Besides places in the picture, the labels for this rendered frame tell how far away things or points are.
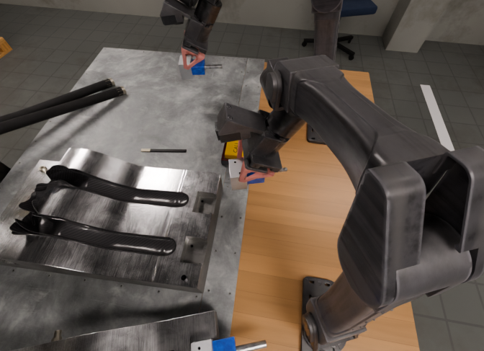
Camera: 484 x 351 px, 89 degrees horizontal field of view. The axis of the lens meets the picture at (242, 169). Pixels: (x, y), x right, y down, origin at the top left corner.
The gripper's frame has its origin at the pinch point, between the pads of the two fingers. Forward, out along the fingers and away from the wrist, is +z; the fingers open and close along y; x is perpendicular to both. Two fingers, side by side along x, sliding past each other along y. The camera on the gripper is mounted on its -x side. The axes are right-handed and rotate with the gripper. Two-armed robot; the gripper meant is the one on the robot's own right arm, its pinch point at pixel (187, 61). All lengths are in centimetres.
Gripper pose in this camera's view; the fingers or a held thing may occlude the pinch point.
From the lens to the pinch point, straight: 84.7
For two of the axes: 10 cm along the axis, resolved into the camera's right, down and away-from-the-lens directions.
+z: -4.8, 4.9, 7.3
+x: 8.8, 2.4, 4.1
